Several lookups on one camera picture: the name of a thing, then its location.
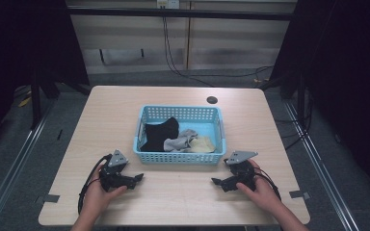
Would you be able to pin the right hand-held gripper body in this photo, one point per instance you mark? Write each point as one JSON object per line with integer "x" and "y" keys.
{"x": 241, "y": 173}

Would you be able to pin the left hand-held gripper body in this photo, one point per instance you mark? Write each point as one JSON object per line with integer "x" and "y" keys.
{"x": 111, "y": 174}

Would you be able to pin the pale yellow sock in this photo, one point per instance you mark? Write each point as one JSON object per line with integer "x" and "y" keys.
{"x": 202, "y": 145}

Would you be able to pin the black sock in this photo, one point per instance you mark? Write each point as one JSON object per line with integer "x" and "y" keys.
{"x": 161, "y": 134}

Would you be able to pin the grey sock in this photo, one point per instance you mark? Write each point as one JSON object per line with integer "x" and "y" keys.
{"x": 180, "y": 141}

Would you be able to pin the light blue plastic basket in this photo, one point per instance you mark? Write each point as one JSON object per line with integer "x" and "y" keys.
{"x": 180, "y": 134}

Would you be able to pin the person's left hand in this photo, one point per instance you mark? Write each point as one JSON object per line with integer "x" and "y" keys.
{"x": 100, "y": 195}

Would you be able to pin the person's right hand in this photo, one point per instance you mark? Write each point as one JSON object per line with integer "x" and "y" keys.
{"x": 261, "y": 189}

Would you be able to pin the grey tape strip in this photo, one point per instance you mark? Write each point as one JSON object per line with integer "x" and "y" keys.
{"x": 50, "y": 198}
{"x": 299, "y": 194}

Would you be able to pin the black metal stand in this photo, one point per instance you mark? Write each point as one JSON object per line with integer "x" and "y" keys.
{"x": 36, "y": 102}
{"x": 298, "y": 96}

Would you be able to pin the dark curtain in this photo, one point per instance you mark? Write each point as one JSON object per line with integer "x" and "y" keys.
{"x": 350, "y": 80}
{"x": 19, "y": 48}

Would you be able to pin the black horizontal metal bar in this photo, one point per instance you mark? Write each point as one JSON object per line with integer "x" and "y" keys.
{"x": 179, "y": 13}

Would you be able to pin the metal floor rail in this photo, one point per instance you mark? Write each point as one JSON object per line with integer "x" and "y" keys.
{"x": 11, "y": 173}
{"x": 322, "y": 166}

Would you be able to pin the white wall socket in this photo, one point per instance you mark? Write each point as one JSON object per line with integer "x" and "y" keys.
{"x": 168, "y": 4}

